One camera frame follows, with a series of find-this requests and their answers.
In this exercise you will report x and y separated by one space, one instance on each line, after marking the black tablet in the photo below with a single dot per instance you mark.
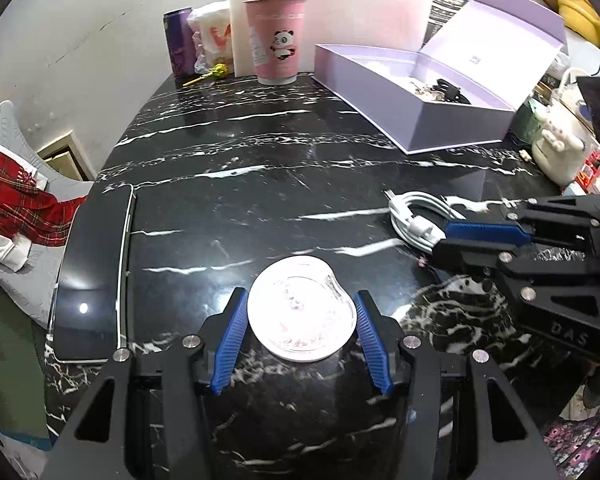
90 270

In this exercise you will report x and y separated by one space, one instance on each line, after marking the yellow basin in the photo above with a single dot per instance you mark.
577 7

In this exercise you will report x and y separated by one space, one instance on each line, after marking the white garment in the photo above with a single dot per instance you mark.
0 250

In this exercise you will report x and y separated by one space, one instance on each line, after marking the small cream charm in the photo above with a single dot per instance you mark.
525 154

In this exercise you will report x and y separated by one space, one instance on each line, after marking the green checked cloth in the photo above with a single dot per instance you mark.
5 350

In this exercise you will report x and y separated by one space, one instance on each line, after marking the grey chair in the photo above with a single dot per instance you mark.
10 120

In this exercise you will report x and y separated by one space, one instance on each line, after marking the green packet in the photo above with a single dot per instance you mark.
525 120

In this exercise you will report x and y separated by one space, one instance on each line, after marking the cream wooden frame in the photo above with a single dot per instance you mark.
62 152

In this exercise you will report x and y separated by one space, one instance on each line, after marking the lavender gift box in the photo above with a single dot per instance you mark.
405 105

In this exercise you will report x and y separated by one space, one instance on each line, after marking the red plaid scarf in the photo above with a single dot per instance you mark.
10 185

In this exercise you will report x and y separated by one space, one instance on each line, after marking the red packet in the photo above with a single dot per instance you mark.
592 170

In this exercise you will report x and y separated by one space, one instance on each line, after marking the yellow lollipop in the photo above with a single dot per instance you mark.
220 70

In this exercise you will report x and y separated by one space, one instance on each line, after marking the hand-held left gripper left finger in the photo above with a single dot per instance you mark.
230 340

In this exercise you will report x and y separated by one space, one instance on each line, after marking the brown bear hair claw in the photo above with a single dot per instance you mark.
422 91

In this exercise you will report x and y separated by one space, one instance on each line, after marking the purple drink can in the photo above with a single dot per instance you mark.
177 40

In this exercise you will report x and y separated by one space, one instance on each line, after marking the pink panda paper cup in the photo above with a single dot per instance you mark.
277 40

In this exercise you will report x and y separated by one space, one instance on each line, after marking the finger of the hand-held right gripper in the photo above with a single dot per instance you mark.
480 232
460 255

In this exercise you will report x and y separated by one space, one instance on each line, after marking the white plastic bag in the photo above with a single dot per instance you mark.
212 30

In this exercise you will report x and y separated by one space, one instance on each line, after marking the dark brochure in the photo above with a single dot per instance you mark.
445 2

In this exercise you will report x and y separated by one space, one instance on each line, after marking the floral patterned clothing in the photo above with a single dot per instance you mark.
580 440

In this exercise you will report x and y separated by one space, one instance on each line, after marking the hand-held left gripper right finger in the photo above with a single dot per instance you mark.
375 342

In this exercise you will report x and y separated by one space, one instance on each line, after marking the cream cartoon figurine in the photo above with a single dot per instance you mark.
555 150

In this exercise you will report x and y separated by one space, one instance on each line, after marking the black polka dot scrunchie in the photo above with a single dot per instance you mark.
452 91

